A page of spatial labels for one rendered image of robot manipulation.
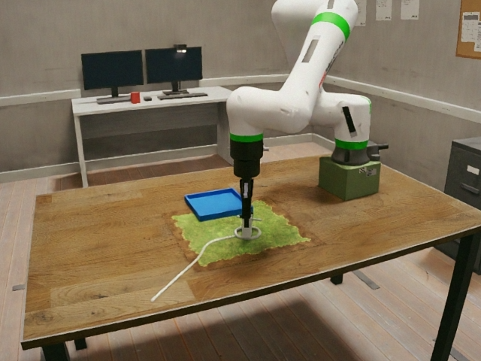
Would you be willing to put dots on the blue square tray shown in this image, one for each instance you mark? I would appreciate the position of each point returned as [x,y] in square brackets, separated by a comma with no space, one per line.
[215,204]

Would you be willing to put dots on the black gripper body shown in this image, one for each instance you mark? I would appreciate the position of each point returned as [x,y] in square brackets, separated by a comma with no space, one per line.
[246,170]

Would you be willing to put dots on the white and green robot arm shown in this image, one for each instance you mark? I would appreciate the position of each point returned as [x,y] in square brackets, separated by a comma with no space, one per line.
[312,33]

